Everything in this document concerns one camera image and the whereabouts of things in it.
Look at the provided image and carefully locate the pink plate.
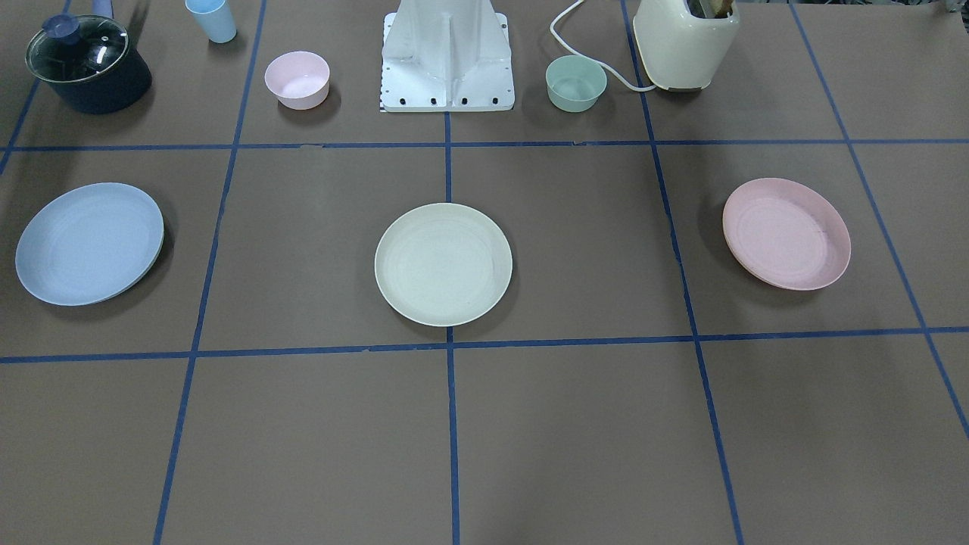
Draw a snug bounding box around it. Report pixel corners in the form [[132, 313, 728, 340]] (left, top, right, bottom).
[[722, 177, 852, 292]]

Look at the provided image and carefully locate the blue plate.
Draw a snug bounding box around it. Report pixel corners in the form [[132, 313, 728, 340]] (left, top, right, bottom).
[[15, 182, 165, 307]]

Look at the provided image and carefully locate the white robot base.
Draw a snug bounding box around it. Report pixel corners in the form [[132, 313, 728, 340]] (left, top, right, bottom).
[[379, 1, 516, 113]]

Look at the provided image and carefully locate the cream plate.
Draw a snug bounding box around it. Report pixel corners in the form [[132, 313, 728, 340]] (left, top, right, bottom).
[[374, 203, 513, 327]]

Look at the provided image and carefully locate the green bowl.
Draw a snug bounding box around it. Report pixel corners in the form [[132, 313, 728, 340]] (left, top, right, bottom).
[[544, 55, 608, 113]]

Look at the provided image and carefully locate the pink bowl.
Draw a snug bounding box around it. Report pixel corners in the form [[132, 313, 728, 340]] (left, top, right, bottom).
[[263, 51, 330, 111]]

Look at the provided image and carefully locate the cream toaster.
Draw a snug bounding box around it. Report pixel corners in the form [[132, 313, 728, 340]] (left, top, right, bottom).
[[632, 1, 740, 92]]

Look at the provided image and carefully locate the blue cup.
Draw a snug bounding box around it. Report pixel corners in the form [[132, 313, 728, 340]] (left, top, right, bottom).
[[185, 0, 238, 44]]

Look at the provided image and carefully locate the dark blue pot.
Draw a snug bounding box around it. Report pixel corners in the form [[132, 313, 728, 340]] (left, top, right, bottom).
[[35, 1, 153, 114]]

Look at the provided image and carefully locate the glass pot lid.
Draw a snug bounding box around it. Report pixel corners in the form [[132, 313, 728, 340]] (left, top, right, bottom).
[[25, 13, 131, 83]]

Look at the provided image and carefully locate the white toaster cable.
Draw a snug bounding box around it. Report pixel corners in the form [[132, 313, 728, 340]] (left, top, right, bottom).
[[550, 0, 656, 93]]

